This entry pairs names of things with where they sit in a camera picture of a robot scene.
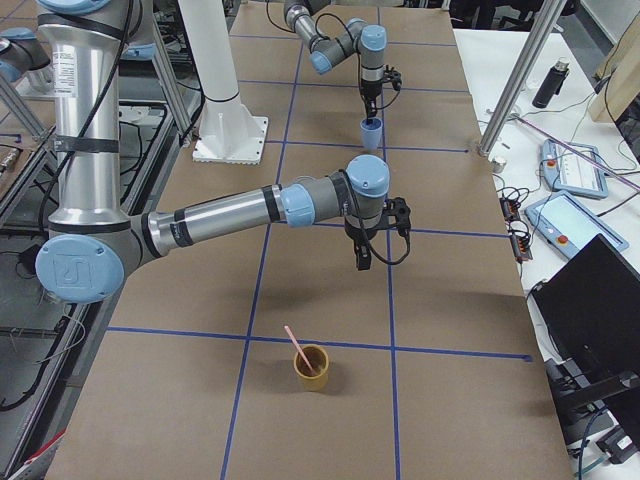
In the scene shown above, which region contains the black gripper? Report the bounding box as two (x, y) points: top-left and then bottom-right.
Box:
(360, 78), (383, 120)
(344, 222), (380, 271)

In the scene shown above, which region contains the blue plastic cup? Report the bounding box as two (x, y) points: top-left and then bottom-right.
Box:
(360, 117), (383, 151)

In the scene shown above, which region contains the pink chopstick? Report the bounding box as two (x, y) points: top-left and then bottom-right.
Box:
(283, 325), (316, 375)

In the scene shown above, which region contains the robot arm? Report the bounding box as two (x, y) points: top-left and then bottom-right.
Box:
(283, 1), (401, 125)
(35, 1), (395, 304)

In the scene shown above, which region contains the yellow-brown cylindrical cup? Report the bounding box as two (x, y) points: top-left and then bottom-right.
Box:
(293, 344), (330, 392)

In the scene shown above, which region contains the small metal cylinder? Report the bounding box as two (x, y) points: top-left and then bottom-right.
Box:
(491, 156), (507, 174)

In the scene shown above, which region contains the white central pillar with base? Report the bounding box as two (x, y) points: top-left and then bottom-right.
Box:
(179, 0), (268, 165)

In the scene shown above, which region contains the dark water bottle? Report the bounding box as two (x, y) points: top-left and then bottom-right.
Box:
(532, 57), (570, 109)

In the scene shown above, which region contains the near teach pendant tablet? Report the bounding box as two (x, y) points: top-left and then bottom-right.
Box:
(525, 191), (629, 259)

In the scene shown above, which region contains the teach pendant tablet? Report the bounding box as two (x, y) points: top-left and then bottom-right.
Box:
(540, 139), (609, 199)
(525, 191), (629, 259)

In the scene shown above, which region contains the far teach pendant tablet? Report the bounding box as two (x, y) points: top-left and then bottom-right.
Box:
(540, 139), (609, 199)

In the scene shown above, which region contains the black laptop monitor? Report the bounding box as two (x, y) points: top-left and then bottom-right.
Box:
(533, 234), (639, 443)

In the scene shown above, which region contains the aluminium frame post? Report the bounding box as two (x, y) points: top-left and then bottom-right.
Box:
(477, 0), (566, 157)

